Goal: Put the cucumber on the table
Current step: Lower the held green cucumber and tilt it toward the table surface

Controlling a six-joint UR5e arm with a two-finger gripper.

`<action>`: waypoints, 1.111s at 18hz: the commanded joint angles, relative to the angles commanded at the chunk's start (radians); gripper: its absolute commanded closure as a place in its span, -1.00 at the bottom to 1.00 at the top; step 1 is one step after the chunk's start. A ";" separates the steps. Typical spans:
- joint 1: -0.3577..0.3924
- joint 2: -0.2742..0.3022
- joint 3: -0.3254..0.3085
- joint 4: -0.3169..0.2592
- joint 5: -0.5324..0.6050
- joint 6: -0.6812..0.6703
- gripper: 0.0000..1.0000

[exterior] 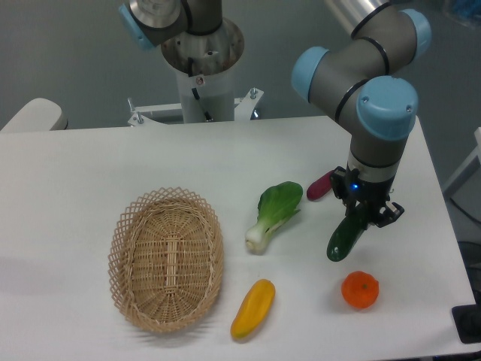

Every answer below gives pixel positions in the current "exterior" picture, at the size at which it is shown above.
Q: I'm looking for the dark green cucumber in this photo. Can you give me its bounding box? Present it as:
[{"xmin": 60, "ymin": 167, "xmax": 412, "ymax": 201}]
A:
[{"xmin": 326, "ymin": 205, "xmax": 369, "ymax": 262}]

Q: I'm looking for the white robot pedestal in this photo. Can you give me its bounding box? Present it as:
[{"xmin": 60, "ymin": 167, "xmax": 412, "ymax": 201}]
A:
[{"xmin": 126, "ymin": 14, "xmax": 265, "ymax": 127}]

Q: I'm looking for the white chair armrest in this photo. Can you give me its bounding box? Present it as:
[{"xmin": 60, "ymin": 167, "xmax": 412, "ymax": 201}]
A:
[{"xmin": 1, "ymin": 98, "xmax": 68, "ymax": 134}]

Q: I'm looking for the black cable on pedestal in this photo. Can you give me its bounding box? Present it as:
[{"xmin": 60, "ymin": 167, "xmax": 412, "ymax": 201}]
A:
[{"xmin": 186, "ymin": 56, "xmax": 215, "ymax": 123}]

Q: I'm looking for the white furniture at right edge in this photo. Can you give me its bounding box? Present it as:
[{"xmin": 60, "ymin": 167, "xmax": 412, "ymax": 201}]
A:
[{"xmin": 441, "ymin": 127, "xmax": 480, "ymax": 199}]

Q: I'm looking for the purple sweet potato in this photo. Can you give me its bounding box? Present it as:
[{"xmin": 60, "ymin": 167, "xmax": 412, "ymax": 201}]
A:
[{"xmin": 306, "ymin": 170, "xmax": 334, "ymax": 201}]

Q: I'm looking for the black device at table edge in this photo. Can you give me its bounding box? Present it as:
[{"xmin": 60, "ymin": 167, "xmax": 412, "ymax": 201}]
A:
[{"xmin": 452, "ymin": 305, "xmax": 480, "ymax": 344}]

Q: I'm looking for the oval wicker basket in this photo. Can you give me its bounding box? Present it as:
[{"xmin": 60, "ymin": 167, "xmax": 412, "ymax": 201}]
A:
[{"xmin": 108, "ymin": 187, "xmax": 224, "ymax": 333}]

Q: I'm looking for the green bok choy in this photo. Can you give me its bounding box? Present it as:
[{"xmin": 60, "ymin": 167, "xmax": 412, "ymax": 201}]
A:
[{"xmin": 245, "ymin": 181, "xmax": 304, "ymax": 254}]

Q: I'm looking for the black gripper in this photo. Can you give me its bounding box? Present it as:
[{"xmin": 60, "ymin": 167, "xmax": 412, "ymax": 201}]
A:
[{"xmin": 331, "ymin": 165, "xmax": 404, "ymax": 228}]

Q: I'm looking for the yellow mango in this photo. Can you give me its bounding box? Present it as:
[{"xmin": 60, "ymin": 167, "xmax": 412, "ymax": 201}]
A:
[{"xmin": 230, "ymin": 279, "xmax": 276, "ymax": 341}]

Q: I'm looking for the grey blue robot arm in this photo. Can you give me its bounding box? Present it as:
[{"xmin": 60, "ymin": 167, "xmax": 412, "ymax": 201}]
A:
[{"xmin": 119, "ymin": 1, "xmax": 432, "ymax": 227}]

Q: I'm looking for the orange tangerine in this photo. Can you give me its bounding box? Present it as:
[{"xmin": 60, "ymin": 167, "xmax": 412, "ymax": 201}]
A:
[{"xmin": 341, "ymin": 271, "xmax": 380, "ymax": 309}]

